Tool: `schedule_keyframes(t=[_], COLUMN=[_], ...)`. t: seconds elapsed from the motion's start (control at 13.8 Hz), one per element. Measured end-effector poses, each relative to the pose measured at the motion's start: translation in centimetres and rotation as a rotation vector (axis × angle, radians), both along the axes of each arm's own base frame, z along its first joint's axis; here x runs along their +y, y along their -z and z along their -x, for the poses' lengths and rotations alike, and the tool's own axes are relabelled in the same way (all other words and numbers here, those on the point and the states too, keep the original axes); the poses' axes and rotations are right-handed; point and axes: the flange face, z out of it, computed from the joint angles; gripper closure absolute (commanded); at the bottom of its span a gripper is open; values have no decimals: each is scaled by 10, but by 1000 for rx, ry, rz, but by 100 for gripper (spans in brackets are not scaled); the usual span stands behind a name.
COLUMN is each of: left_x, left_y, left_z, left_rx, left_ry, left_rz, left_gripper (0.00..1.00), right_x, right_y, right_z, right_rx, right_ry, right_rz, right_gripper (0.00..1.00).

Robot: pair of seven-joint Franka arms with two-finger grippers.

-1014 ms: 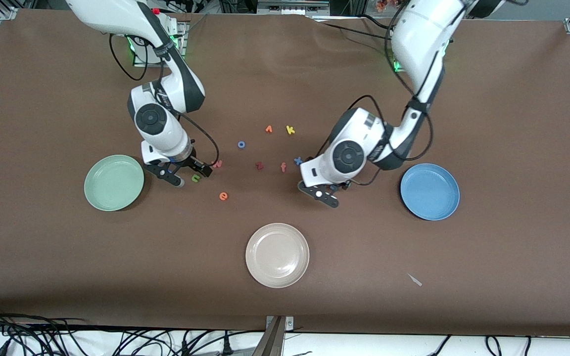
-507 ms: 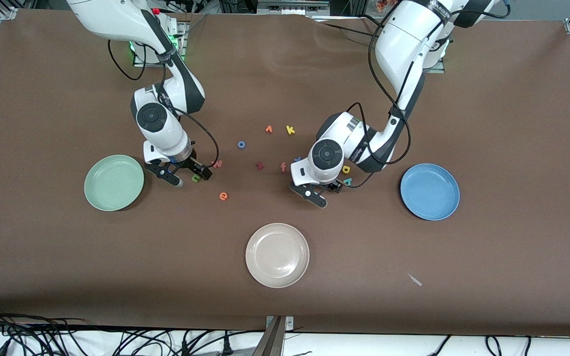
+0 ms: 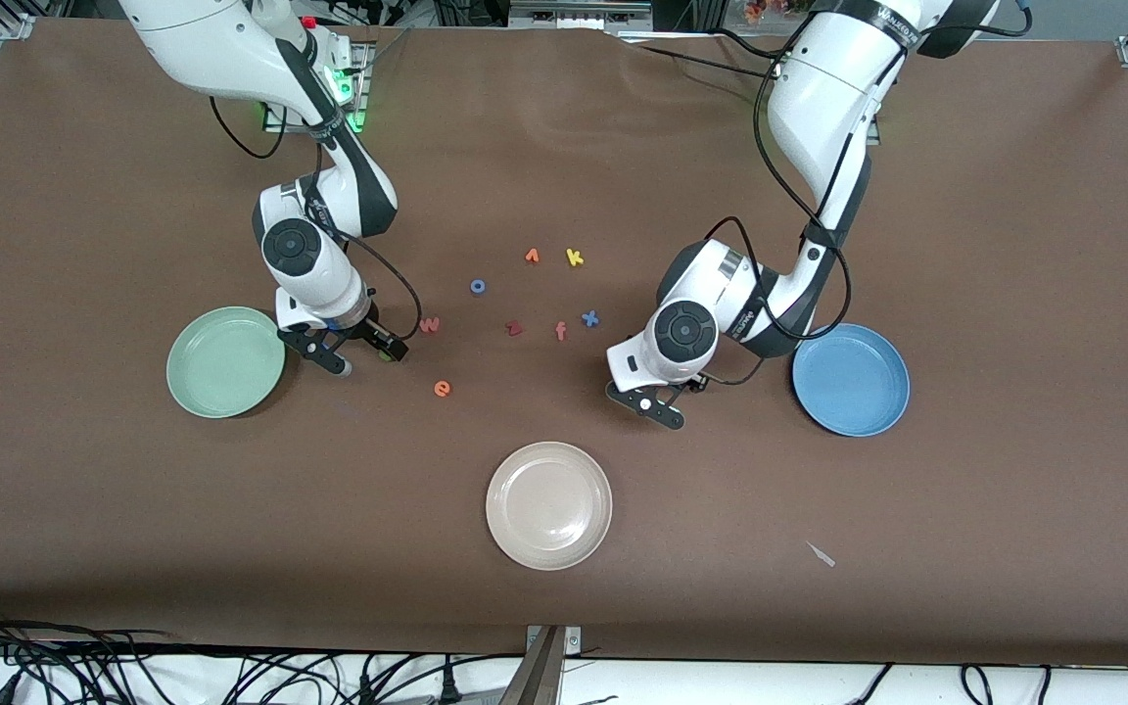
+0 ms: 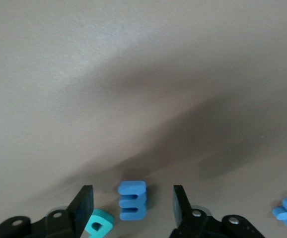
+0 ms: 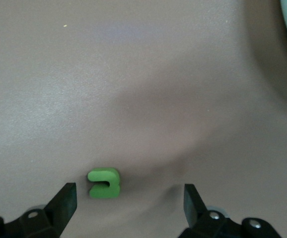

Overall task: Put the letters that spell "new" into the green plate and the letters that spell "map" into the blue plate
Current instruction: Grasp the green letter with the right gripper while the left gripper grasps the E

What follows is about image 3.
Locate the green plate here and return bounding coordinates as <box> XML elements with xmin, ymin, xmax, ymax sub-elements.
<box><xmin>165</xmin><ymin>305</ymin><xmax>287</xmax><ymax>420</ymax></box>

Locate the blue plate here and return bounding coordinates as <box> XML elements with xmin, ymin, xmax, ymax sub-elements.
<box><xmin>791</xmin><ymin>323</ymin><xmax>912</xmax><ymax>438</ymax></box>

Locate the beige plate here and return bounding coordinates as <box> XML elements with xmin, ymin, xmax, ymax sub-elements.
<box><xmin>485</xmin><ymin>441</ymin><xmax>614</xmax><ymax>572</ymax></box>

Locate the grey metal box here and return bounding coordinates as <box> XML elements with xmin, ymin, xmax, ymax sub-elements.
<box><xmin>508</xmin><ymin>0</ymin><xmax>653</xmax><ymax>32</ymax></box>

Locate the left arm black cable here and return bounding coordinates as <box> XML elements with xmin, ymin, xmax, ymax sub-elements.
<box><xmin>701</xmin><ymin>24</ymin><xmax>855</xmax><ymax>388</ymax></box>

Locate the black cable on table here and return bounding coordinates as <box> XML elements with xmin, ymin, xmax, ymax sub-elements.
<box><xmin>623</xmin><ymin>29</ymin><xmax>790</xmax><ymax>89</ymax></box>

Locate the metal table edge bracket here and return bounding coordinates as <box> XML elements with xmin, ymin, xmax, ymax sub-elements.
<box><xmin>523</xmin><ymin>625</ymin><xmax>583</xmax><ymax>705</ymax></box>

